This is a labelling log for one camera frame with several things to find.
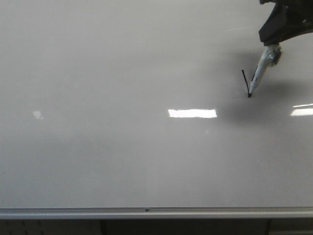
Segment aluminium whiteboard marker tray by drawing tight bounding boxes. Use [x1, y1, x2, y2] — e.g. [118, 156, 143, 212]
[0, 207, 313, 220]

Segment white black whiteboard marker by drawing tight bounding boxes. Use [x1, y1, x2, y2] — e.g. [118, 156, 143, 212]
[248, 44, 283, 97]

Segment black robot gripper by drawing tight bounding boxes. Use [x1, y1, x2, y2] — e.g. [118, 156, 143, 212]
[259, 0, 313, 46]

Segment white glossy whiteboard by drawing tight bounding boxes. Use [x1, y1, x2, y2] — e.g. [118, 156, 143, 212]
[0, 0, 313, 208]

